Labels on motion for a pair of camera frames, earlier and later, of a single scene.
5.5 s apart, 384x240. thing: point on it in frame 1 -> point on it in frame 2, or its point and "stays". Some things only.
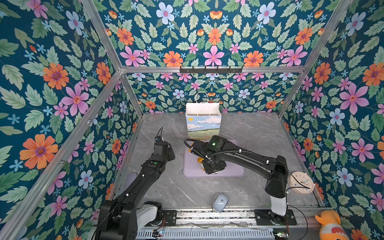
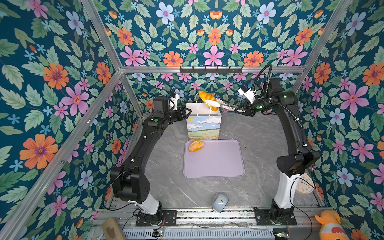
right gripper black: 208,171 -> 247,107
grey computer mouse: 219,202 stays
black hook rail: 210,70 stays
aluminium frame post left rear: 105,40 stays
